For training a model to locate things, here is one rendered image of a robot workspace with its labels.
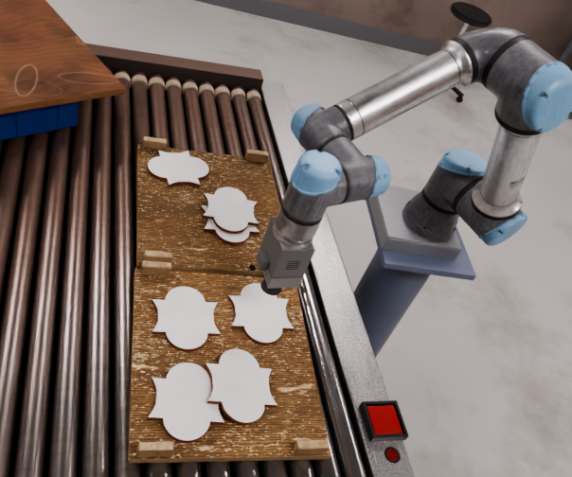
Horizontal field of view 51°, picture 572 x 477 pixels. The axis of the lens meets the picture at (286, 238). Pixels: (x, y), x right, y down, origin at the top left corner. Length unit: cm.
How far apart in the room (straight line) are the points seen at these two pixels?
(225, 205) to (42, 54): 61
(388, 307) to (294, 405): 74
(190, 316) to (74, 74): 71
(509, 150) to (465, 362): 157
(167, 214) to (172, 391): 46
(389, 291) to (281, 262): 75
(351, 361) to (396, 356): 132
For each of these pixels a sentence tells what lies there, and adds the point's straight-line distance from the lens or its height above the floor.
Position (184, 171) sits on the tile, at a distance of 152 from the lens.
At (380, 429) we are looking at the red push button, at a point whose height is 93.
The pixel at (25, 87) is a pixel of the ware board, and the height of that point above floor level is 104.
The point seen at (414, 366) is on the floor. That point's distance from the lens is 261.
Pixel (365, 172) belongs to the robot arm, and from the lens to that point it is 105.
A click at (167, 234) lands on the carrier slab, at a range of 137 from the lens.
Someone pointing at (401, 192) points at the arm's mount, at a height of 92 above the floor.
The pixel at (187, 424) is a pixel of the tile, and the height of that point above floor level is 95.
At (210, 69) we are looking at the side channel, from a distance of 194.
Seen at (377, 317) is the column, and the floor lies 58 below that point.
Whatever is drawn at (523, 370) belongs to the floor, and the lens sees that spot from 292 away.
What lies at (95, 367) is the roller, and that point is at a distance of 116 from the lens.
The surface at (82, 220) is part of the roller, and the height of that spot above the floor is 92.
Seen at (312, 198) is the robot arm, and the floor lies 129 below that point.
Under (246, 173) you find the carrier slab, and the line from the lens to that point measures 158.
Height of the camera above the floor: 190
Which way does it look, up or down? 42 degrees down
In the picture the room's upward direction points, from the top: 21 degrees clockwise
